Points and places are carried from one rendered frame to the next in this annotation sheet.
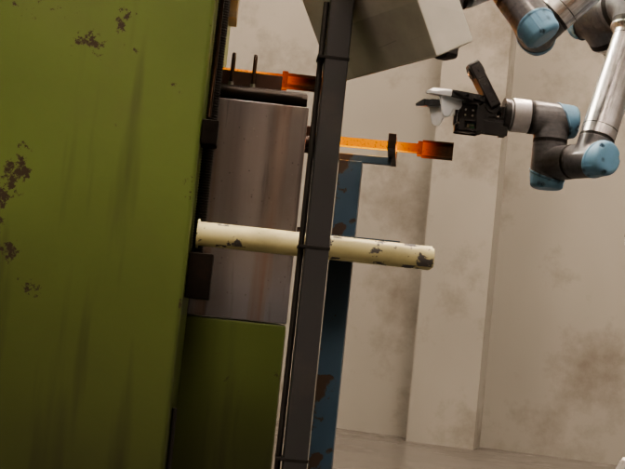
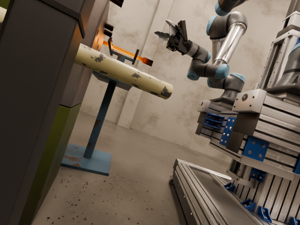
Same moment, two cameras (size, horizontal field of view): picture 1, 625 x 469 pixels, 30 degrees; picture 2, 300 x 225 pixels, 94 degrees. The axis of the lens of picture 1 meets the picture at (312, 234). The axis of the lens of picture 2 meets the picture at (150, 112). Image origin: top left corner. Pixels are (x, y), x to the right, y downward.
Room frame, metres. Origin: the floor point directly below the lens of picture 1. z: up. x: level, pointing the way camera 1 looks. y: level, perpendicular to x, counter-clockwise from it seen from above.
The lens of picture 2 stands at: (1.80, -0.07, 0.55)
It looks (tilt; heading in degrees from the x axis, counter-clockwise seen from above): 0 degrees down; 342
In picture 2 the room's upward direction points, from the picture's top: 19 degrees clockwise
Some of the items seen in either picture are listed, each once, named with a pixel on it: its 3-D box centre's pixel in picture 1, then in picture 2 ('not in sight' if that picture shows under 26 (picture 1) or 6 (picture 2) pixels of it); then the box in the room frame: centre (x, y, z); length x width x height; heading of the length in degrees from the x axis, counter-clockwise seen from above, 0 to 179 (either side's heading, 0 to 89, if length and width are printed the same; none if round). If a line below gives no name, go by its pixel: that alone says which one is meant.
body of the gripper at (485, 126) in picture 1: (481, 114); (179, 43); (2.54, -0.34, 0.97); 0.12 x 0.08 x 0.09; 93
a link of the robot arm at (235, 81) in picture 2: not in sight; (234, 82); (2.68, -0.94, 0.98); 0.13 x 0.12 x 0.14; 32
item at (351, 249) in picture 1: (315, 246); (89, 58); (2.16, -0.01, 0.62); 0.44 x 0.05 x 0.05; 93
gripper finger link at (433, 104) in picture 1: (436, 113); (161, 38); (2.60, -0.25, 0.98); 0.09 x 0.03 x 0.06; 57
